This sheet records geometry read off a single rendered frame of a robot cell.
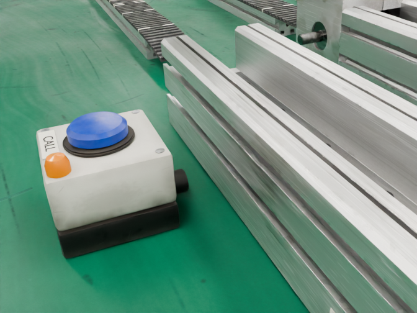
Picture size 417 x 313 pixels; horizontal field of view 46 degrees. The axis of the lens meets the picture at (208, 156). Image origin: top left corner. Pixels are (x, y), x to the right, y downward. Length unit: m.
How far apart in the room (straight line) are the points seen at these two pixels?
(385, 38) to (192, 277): 0.29
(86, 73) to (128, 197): 0.35
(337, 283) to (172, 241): 0.13
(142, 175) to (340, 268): 0.14
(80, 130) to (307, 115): 0.17
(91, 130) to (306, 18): 0.34
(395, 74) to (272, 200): 0.23
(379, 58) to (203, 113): 0.19
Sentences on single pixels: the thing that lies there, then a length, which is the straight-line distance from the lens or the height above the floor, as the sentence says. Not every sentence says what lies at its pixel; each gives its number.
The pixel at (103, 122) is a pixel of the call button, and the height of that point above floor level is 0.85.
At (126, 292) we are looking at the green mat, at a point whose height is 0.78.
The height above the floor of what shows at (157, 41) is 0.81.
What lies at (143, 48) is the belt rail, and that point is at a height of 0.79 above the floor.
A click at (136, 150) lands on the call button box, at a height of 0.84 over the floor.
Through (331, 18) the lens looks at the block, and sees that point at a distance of 0.55.
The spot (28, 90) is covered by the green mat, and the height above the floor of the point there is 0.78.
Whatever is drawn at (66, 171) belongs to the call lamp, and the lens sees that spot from 0.31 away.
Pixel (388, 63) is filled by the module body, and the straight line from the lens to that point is 0.48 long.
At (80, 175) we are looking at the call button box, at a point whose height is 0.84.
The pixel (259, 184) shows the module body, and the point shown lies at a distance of 0.30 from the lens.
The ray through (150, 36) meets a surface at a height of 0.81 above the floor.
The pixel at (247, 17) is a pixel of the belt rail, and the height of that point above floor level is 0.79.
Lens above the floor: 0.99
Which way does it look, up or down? 30 degrees down
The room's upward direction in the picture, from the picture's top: 4 degrees counter-clockwise
